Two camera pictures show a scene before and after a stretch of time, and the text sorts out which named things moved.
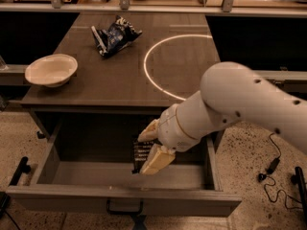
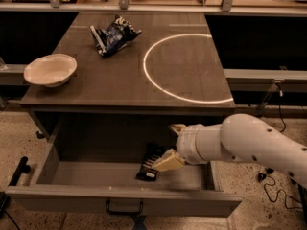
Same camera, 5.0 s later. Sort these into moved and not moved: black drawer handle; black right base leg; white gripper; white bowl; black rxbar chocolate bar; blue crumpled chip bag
Moved: white gripper; black rxbar chocolate bar
Not moved: white bowl; black right base leg; black drawer handle; blue crumpled chip bag
